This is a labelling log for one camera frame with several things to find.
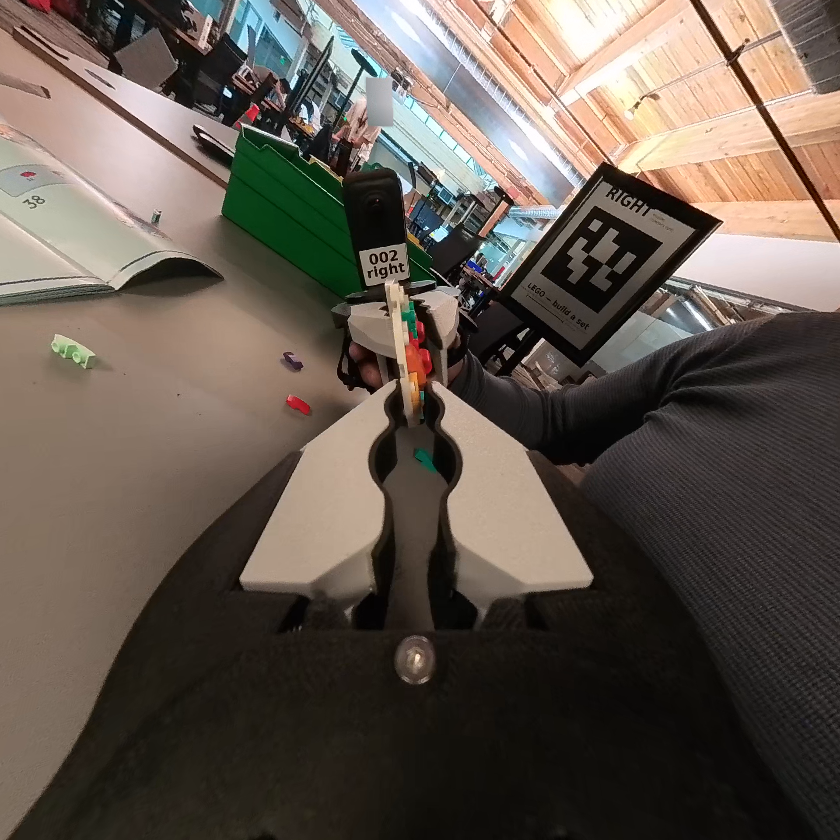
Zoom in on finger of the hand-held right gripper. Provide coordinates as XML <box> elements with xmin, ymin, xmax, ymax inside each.
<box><xmin>346</xmin><ymin>298</ymin><xmax>403</xmax><ymax>361</ymax></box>
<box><xmin>420</xmin><ymin>292</ymin><xmax>462</xmax><ymax>387</ymax></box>

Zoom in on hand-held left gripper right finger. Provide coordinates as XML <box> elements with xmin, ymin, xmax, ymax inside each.
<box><xmin>420</xmin><ymin>381</ymin><xmax>595</xmax><ymax>629</ymax></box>

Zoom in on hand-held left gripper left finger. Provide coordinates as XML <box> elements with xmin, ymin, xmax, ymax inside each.
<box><xmin>239</xmin><ymin>382</ymin><xmax>403</xmax><ymax>631</ymax></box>

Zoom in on white lego model with coloured bricks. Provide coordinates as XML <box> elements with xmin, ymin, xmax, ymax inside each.
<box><xmin>384</xmin><ymin>279</ymin><xmax>437</xmax><ymax>427</ymax></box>

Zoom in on light green lego brick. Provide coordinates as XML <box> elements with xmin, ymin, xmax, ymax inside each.
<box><xmin>50</xmin><ymin>334</ymin><xmax>99</xmax><ymax>370</ymax></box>

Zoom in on lego instruction booklet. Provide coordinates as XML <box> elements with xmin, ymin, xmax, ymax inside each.
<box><xmin>0</xmin><ymin>118</ymin><xmax>225</xmax><ymax>307</ymax></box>

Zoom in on person's right hand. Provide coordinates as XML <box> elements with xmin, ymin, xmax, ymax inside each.
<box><xmin>348</xmin><ymin>341</ymin><xmax>396</xmax><ymax>393</ymax></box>

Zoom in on black sign stand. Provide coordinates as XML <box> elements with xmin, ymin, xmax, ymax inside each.
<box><xmin>471</xmin><ymin>305</ymin><xmax>547</xmax><ymax>379</ymax></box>

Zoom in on stack of green storage bins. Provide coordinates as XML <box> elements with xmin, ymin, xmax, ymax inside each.
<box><xmin>222</xmin><ymin>125</ymin><xmax>434</xmax><ymax>299</ymax></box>

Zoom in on black floor lamp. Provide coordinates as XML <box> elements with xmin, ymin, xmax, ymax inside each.
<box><xmin>328</xmin><ymin>48</ymin><xmax>379</xmax><ymax>168</ymax></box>

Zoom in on black framed marker sign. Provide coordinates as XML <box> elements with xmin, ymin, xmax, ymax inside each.
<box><xmin>500</xmin><ymin>162</ymin><xmax>724</xmax><ymax>370</ymax></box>

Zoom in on black tablet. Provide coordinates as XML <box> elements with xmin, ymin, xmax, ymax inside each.
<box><xmin>192</xmin><ymin>123</ymin><xmax>238</xmax><ymax>160</ymax></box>

